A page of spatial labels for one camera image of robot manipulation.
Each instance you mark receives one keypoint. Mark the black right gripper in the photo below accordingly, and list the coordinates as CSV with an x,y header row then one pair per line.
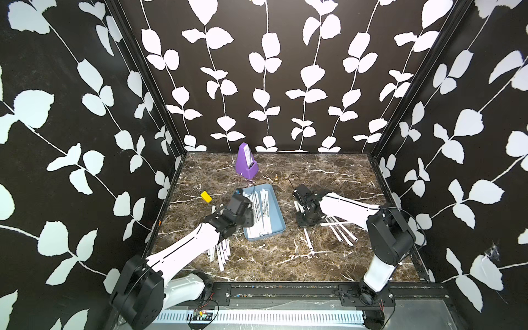
x,y
302,223

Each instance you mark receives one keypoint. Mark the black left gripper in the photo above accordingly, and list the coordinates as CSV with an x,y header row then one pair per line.
x,y
249,216

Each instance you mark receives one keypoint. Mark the blue plastic storage box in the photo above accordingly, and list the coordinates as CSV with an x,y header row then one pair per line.
x,y
273,221

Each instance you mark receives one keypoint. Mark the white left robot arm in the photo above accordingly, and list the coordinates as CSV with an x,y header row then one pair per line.
x,y
146,286

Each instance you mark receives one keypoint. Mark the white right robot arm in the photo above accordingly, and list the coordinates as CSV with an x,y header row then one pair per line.
x,y
390,235

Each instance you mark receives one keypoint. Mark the yellow block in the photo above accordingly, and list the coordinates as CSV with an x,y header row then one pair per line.
x,y
206,197

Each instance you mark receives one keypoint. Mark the purple metronome-like object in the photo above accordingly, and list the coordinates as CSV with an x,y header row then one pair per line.
x,y
246,166

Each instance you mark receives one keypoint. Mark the small green circuit board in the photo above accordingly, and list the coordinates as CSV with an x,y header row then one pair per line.
x,y
201,315

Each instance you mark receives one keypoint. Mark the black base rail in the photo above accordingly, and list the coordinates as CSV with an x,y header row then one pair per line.
x,y
349,294

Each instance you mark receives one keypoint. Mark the white slotted cable duct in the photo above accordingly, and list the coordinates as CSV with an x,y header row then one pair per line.
x,y
269,317

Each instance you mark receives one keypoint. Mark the black left corner post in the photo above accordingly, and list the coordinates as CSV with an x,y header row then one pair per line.
x,y
133,46

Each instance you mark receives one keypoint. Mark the black corner frame post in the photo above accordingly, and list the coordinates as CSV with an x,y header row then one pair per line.
x,y
450,26

